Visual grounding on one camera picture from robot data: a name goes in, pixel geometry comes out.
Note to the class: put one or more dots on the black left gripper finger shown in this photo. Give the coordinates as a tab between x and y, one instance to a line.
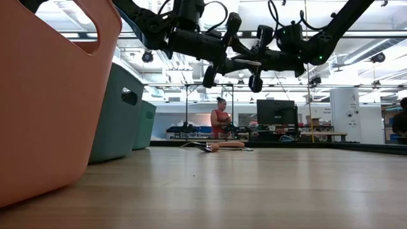
231	28
210	78

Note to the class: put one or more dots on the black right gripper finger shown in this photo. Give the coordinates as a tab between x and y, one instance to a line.
256	82
264	36

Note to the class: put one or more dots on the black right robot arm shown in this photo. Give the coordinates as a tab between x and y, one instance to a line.
334	28

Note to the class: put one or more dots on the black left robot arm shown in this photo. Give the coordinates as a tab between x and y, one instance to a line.
149	23

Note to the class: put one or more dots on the black monitor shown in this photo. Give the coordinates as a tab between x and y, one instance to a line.
276	111

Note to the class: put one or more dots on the black ceiling spotlight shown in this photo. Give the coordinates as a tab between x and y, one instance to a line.
315	81
147	57
378	58

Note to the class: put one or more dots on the person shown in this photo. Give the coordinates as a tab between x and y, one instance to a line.
221	122
401	122

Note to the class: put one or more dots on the blue covered table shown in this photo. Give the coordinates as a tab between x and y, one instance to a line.
203	129

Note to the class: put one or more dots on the cardboard box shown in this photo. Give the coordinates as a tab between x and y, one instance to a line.
313	121

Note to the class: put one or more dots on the white round column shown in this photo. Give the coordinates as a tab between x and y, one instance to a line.
345	114

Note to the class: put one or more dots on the mint green plastic bin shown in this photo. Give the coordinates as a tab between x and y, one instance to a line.
146	133

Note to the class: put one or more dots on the blue-grey plastic bin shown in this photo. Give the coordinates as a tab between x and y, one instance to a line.
111	127

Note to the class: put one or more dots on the coral orange plastic bin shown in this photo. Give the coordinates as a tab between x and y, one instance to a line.
47	95

